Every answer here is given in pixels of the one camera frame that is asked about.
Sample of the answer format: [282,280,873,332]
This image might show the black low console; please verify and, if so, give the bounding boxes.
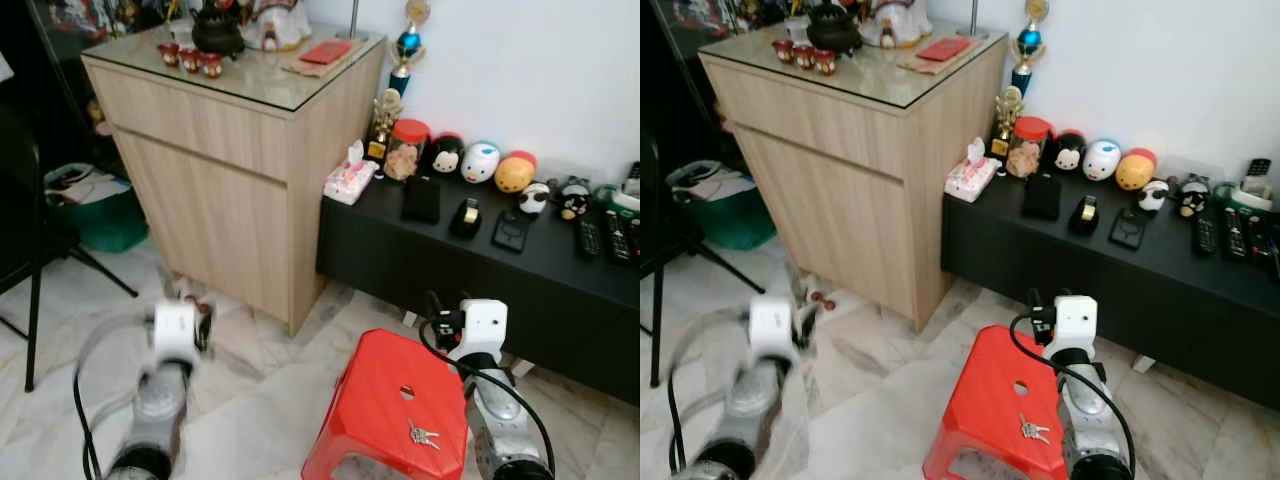
[942,170,1280,409]
[317,165,641,406]

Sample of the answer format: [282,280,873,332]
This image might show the red plastic stool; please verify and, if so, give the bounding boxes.
[922,325,1069,480]
[302,328,471,480]

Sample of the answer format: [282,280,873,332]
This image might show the black tape dispenser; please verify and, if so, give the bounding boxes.
[450,196,483,239]
[1068,194,1103,237]

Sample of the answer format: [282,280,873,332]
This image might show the flat black phone case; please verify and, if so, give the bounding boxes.
[491,208,532,253]
[1108,207,1149,251]

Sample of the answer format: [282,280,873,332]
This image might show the green plastic basket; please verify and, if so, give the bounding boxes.
[665,160,776,251]
[45,163,149,253]

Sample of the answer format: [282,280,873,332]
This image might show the black wallet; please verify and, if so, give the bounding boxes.
[1022,173,1063,221]
[402,175,442,224]

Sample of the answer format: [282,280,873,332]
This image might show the light wooden cabinet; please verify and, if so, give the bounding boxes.
[82,25,388,336]
[698,20,1009,331]

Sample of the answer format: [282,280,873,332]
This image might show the pink white tissue pack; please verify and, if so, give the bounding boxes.
[945,138,1001,203]
[323,140,379,206]

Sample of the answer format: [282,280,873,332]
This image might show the yellow red round plush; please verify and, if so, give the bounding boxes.
[1115,147,1159,191]
[494,150,538,194]

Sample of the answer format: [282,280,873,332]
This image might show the white round plush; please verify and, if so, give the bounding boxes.
[1083,138,1123,182]
[460,140,501,184]

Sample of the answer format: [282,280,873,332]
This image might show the clear jar with red lid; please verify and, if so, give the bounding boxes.
[1007,116,1053,179]
[385,118,431,183]

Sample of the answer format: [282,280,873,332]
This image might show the small black mouse figure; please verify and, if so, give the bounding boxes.
[1176,174,1213,219]
[556,176,593,221]

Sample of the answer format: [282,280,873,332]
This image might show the small gold trophy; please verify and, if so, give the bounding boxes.
[368,88,404,163]
[990,85,1026,159]

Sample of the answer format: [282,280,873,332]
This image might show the tall blue gold trophy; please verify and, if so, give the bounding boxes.
[1010,0,1051,96]
[388,0,433,98]

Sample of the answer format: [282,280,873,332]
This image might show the black incense pot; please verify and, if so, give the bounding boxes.
[805,3,864,56]
[190,5,247,59]

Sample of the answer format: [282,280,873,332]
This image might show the flat red packet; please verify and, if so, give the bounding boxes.
[298,40,353,67]
[915,37,971,63]

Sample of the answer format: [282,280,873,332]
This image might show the white ceramic figurine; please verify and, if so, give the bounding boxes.
[240,0,313,53]
[860,0,933,49]

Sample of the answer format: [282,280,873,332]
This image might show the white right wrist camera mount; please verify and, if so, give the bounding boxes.
[448,298,508,361]
[1040,295,1099,359]

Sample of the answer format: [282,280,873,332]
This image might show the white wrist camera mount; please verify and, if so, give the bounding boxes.
[748,298,801,363]
[448,298,508,361]
[152,302,201,367]
[1040,295,1099,359]

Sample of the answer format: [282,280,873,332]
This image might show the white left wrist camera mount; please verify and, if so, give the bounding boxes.
[152,302,201,367]
[748,298,801,363]

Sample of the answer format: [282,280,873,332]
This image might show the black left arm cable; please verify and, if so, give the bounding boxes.
[72,312,166,480]
[665,308,761,479]

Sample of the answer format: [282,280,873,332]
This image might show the cordless phone on base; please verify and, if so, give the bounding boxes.
[595,160,641,213]
[1230,158,1277,213]

